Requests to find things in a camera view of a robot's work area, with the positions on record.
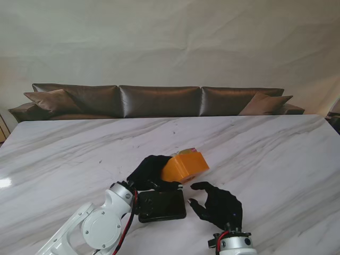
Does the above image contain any gold tissue pack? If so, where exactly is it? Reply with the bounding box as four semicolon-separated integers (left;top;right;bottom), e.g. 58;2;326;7
172;147;199;158

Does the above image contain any brown leather sofa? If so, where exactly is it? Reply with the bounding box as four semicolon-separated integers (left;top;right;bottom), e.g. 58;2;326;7
7;83;305;123

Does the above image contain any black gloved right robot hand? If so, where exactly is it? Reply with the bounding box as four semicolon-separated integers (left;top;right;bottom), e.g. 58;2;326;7
187;181;243;232

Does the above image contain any red black arm cable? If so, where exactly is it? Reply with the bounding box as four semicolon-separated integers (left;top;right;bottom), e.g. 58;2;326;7
111;189;139;255

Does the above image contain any orange tissue box cover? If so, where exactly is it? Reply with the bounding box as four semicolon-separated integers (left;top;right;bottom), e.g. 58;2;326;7
160;151;210;185

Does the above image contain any white fabric backdrop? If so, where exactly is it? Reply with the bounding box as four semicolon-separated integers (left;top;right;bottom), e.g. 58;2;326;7
0;0;340;124

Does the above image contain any dark furniture piece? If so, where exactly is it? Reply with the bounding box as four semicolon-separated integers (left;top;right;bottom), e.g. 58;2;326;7
326;110;340;133

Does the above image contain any brown throw pillow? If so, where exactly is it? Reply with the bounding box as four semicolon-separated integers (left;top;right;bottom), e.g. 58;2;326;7
23;89;82;113
238;92;294;116

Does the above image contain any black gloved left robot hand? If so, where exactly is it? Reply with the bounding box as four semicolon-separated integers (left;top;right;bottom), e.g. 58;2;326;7
126;155;184;192

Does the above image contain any wooden furniture piece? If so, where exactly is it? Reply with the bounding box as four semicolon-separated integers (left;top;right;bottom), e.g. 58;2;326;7
0;111;10;146

